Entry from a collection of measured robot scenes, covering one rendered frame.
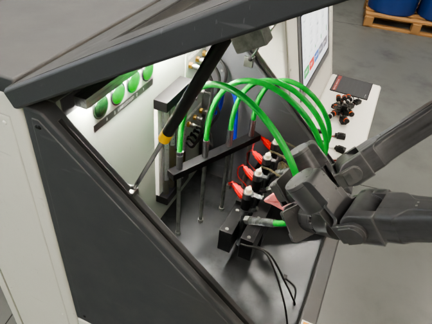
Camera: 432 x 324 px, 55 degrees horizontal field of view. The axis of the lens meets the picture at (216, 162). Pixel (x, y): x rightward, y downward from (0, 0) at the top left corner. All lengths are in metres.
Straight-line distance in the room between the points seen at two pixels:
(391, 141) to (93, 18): 0.67
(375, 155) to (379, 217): 0.30
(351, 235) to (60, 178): 0.51
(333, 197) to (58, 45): 0.56
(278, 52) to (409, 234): 0.76
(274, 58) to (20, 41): 0.70
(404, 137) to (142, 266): 0.59
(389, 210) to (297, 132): 0.71
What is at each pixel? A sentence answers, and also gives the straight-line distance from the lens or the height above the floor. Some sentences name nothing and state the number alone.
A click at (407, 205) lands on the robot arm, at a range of 0.64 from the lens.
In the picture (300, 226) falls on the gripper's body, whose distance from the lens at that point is 0.81.
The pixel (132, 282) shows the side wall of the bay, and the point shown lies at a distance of 0.93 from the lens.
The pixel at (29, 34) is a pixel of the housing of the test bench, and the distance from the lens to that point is 0.90.
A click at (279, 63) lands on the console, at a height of 1.30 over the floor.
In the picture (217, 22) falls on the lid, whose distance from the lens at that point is 0.46.
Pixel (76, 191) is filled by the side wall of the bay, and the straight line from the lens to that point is 0.81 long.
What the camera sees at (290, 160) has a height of 1.35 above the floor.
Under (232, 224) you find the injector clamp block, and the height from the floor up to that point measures 0.98.
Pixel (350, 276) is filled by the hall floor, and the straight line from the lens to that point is 2.43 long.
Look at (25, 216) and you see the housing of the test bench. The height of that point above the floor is 1.14.
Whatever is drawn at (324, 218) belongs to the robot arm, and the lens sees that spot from 0.71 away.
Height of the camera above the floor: 1.84
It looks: 40 degrees down
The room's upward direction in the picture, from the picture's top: 5 degrees clockwise
